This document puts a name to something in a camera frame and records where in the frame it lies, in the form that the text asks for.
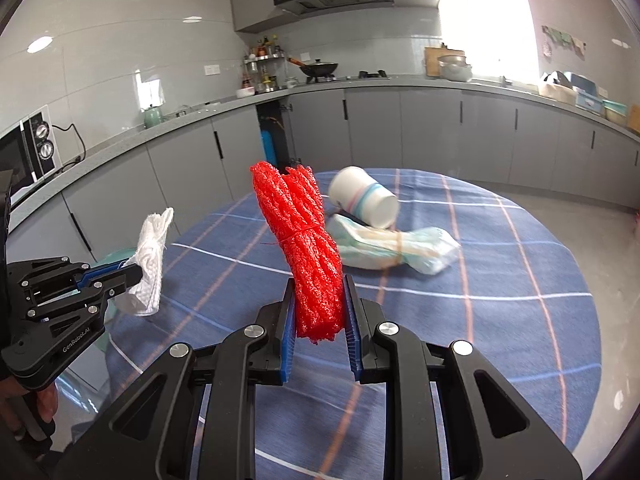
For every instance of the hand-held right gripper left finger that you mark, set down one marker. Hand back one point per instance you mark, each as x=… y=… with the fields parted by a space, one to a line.
x=285 y=345

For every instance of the red foam net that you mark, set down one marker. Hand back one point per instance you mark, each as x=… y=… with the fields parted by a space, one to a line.
x=305 y=255

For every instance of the metal spice rack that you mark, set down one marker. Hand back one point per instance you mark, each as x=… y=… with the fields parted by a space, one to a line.
x=265 y=67

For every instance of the green plastic container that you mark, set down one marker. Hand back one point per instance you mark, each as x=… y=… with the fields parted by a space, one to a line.
x=615 y=110

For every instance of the hanging cloths on wall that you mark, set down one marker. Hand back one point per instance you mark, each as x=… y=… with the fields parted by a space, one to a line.
x=565 y=40

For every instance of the white paper cup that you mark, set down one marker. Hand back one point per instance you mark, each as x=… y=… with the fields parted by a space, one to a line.
x=362 y=197

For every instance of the black wok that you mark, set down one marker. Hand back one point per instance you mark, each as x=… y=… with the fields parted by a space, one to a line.
x=320 y=67

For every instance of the white tissue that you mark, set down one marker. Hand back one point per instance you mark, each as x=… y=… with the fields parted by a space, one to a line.
x=150 y=260

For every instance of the gas stove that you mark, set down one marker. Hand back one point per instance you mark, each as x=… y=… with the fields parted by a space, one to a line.
x=370 y=75

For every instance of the blue cylinder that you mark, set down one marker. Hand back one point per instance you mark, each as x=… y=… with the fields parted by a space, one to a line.
x=269 y=152

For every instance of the wooden cutting board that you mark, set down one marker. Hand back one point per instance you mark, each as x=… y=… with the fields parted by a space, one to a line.
x=431 y=60

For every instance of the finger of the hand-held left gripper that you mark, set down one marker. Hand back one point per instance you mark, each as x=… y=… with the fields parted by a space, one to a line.
x=117 y=282
x=107 y=270

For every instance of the green kettle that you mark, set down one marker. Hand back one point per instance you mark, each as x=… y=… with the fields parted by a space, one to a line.
x=153 y=117

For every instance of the person's left hand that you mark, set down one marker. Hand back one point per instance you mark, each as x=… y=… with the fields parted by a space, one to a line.
x=47 y=402

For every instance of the round ceiling light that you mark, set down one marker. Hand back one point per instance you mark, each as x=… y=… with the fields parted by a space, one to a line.
x=190 y=19
x=40 y=44

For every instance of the white bowl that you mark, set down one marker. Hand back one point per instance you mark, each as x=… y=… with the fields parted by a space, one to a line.
x=245 y=92

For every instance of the grey base cabinets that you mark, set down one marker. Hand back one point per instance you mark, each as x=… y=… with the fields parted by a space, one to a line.
x=430 y=130

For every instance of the black white microwave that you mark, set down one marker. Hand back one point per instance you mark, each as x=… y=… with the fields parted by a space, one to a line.
x=27 y=155

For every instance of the metal bowl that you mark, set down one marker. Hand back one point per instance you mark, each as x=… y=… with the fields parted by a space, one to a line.
x=455 y=71

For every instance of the clear bag with green contents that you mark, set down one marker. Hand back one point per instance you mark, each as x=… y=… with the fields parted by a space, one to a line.
x=400 y=250

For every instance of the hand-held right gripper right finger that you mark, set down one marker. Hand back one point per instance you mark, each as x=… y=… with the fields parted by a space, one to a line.
x=354 y=340

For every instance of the blue grey storage box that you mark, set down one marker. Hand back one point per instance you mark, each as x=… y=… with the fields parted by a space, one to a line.
x=587 y=97

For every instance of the bright window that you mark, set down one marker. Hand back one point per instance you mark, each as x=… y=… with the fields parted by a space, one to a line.
x=487 y=20

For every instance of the white wall socket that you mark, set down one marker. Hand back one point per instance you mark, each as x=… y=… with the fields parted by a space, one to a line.
x=211 y=69

